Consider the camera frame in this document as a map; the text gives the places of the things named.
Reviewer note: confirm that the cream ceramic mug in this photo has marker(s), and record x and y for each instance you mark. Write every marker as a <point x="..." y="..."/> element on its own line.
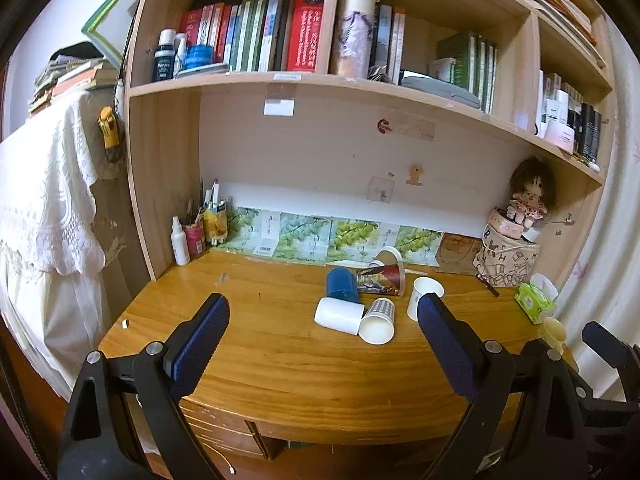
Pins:
<point x="553" y="333"/>

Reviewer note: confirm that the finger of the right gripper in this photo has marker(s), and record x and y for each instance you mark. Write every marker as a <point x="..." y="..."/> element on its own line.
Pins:
<point x="616" y="353"/>

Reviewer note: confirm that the blue paper cup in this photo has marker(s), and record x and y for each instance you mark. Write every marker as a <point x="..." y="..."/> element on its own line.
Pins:
<point x="342" y="284"/>

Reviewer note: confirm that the plain white paper cup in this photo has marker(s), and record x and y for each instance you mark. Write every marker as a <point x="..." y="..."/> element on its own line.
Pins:
<point x="341" y="315"/>

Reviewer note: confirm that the black pen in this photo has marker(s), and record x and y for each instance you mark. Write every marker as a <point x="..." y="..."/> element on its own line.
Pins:
<point x="494" y="292"/>

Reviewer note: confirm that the white lace cloth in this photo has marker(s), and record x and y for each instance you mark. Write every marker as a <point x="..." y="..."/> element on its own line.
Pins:
<point x="52" y="294"/>

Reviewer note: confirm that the letter print storage bag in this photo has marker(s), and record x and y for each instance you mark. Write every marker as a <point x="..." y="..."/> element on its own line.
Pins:
<point x="503" y="261"/>

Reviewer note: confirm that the red small can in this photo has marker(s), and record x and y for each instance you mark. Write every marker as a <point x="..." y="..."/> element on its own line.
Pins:
<point x="195" y="239"/>

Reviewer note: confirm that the green tissue pack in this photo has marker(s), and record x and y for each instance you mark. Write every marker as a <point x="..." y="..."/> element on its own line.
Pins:
<point x="537" y="298"/>

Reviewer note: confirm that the yellow hanging tool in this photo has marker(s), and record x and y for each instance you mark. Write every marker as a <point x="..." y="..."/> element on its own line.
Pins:
<point x="108" y="124"/>

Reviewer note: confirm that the dark ink bottle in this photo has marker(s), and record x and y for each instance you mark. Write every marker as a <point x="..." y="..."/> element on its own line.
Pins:
<point x="164" y="56"/>

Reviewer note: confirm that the brown kraft paper cup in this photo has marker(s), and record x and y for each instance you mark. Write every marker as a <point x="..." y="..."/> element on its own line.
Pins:
<point x="387" y="256"/>

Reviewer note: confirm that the pink floral cylinder tube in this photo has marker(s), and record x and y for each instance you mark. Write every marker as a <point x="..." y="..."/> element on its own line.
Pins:
<point x="352" y="38"/>

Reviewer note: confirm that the white spray bottle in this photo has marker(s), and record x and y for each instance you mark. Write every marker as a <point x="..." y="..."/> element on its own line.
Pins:
<point x="178" y="242"/>

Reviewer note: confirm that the red dictionary book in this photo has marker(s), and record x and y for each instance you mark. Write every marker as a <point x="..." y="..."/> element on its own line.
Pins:
<point x="305" y="35"/>

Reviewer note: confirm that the brown haired rag doll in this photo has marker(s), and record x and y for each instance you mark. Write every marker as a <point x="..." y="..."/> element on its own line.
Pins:
<point x="533" y="192"/>

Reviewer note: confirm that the gripper body right gripper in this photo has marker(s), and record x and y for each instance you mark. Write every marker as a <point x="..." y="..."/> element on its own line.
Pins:
<point x="612" y="427"/>

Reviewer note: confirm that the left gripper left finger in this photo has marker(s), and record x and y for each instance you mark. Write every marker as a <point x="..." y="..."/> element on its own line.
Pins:
<point x="99" y="439"/>

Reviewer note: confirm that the white curtain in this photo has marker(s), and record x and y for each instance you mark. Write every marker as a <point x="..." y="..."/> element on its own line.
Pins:
<point x="605" y="284"/>

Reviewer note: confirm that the dark printed paper cup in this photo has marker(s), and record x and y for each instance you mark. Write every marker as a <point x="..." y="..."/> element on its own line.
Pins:
<point x="388" y="280"/>

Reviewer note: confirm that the grey flat pouch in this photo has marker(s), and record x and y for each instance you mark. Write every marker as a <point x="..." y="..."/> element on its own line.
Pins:
<point x="438" y="87"/>

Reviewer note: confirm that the wooden bookshelf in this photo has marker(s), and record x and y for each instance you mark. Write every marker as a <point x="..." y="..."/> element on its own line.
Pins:
<point x="327" y="145"/>

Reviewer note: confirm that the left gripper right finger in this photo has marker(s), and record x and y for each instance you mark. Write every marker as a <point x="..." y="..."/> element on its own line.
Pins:
<point x="547" y="440"/>

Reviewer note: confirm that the grey checkered paper cup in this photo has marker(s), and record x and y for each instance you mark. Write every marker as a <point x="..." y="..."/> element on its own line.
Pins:
<point x="377" y="325"/>

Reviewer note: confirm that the pink small box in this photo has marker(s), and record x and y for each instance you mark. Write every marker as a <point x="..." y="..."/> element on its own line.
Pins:
<point x="503" y="226"/>

